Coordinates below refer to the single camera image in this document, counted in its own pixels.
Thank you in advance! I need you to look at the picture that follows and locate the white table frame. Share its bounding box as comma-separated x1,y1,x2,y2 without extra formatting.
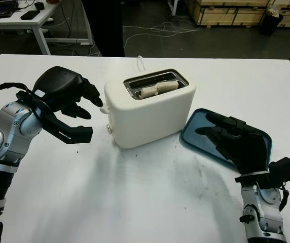
169,0,179,16

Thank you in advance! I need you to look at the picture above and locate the black smartphone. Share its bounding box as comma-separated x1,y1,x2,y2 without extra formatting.
20,10,41,20

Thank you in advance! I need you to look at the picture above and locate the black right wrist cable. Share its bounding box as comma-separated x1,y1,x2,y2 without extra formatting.
278,181,290,211

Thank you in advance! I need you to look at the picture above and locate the white toaster power cord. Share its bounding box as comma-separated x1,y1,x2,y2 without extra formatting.
136,55,147,71

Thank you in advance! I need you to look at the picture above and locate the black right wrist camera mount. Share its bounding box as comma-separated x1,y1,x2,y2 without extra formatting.
235,156,290,189

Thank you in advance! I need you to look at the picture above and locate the white office desk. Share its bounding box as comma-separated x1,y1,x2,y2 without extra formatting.
0,0,94,56

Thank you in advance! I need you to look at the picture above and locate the slice of bread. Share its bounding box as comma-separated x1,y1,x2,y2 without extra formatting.
137,80,179,99

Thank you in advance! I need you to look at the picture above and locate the black waste bin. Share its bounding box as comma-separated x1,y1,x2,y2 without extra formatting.
259,7,284,36

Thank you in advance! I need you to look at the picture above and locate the blue plastic tray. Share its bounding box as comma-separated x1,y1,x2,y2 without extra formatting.
179,108,274,169

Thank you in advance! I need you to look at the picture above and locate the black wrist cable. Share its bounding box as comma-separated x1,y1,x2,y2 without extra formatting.
278,181,290,211
0,82,34,135

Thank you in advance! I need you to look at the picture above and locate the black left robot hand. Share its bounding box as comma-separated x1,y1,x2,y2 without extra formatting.
32,66,104,120

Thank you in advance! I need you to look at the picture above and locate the white floor cable tangle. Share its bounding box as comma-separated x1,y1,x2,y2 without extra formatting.
123,21,201,49

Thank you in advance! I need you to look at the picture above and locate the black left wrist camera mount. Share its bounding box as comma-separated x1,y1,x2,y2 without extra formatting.
15,91,94,145

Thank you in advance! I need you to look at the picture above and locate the white two-slot toaster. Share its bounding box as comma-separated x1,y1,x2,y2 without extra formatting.
99,68,197,149

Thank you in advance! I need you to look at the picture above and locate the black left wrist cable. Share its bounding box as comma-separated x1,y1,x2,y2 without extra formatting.
0,82,34,135

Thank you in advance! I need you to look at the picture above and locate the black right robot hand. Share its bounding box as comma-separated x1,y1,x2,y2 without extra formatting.
195,112,270,176

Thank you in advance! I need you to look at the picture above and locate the person in black trousers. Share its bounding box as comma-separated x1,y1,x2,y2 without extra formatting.
84,0,126,57

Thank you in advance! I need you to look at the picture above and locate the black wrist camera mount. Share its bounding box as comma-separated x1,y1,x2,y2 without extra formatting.
15,91,94,145
235,156,290,189

